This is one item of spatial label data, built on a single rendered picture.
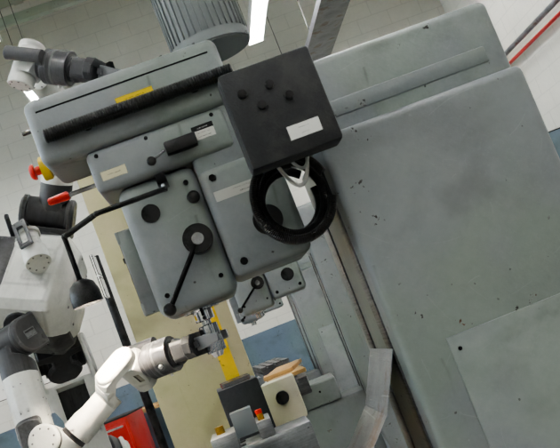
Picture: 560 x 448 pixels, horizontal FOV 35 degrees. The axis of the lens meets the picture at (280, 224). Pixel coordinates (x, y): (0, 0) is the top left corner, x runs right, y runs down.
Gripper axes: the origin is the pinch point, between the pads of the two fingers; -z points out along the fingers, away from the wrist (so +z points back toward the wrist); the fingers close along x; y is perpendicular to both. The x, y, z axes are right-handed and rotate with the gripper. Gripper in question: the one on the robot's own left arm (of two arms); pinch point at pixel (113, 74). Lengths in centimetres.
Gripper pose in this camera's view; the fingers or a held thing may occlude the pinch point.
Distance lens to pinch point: 227.5
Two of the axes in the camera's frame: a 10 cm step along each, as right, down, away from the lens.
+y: 1.5, -9.9, 0.0
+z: -9.7, -1.4, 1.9
